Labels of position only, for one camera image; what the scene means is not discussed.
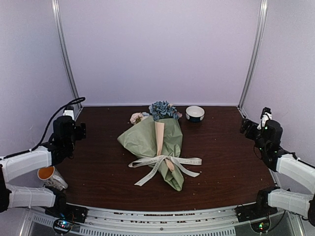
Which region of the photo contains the aluminium front rail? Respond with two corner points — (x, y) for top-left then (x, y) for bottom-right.
(19, 197), (306, 236)

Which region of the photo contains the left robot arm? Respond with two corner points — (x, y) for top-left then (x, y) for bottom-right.
(0, 97), (87, 223)

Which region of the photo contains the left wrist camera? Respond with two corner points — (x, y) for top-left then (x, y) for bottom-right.
(63, 105), (74, 120)

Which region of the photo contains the pink and green wrapping paper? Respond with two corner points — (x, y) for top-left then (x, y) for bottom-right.
(118, 116), (184, 191)

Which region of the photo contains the orange and white cup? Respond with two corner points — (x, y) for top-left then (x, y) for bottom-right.
(37, 166), (68, 191)

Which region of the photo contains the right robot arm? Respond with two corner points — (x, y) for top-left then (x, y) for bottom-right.
(240, 118), (315, 225)

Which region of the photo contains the white and dark bowl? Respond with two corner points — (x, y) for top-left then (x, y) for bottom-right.
(186, 106), (205, 123)

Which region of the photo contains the white ribbon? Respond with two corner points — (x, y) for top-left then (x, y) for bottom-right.
(128, 155), (202, 186)

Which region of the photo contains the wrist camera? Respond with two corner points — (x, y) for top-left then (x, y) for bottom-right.
(257, 107), (272, 130)
(63, 105), (74, 120)

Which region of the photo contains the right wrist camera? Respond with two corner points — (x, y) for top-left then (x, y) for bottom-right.
(257, 107), (272, 130)

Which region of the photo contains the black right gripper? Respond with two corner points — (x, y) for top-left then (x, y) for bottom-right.
(240, 118), (268, 154)

